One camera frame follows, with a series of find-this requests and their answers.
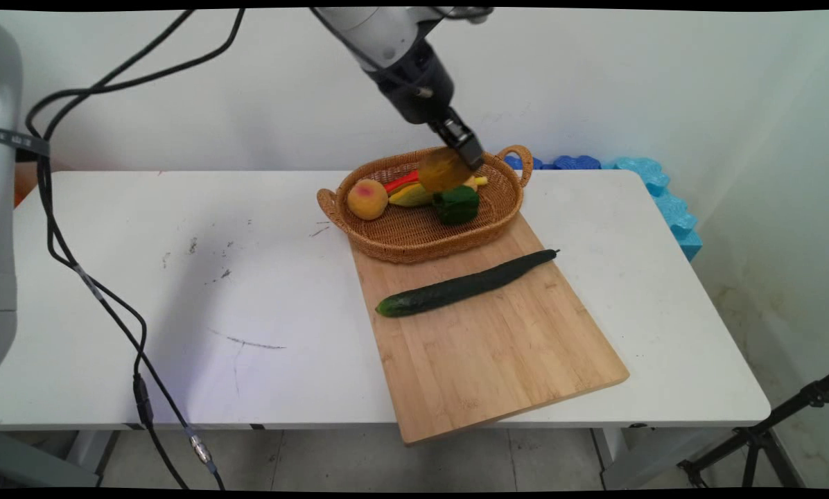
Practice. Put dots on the woven wicker basket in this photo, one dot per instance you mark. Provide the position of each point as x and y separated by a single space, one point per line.
414 235

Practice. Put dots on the green toy pepper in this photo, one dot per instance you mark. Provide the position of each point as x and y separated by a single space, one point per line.
456 205

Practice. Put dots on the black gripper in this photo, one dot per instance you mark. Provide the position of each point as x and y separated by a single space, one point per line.
414 86

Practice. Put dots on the brownish yellow toy potato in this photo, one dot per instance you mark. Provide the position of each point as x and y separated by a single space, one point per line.
442 172

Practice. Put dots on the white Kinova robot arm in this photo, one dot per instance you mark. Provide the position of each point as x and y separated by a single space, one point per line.
380 28

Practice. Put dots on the dark green cucumber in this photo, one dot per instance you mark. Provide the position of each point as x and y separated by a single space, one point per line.
463 285

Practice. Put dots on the grey table base frame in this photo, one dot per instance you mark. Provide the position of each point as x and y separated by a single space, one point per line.
40 461

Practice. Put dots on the black tripod stand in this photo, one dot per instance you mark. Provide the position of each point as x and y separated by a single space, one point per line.
754 436

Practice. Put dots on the toy peach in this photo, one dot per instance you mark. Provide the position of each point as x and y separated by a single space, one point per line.
367 199

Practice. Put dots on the yellow toy vegetable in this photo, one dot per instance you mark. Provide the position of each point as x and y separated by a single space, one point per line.
409 197

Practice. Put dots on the bamboo cutting board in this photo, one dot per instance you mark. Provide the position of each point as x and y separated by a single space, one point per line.
491 360

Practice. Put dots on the white table leg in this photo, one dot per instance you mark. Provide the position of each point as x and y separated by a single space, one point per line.
622 457

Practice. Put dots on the light blue foam piece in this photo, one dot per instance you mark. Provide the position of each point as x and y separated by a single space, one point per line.
671 208

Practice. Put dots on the red toy chili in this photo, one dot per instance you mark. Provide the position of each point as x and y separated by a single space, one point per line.
400 183

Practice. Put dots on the dark blue foam piece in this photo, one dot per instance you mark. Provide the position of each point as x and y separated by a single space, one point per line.
574 163

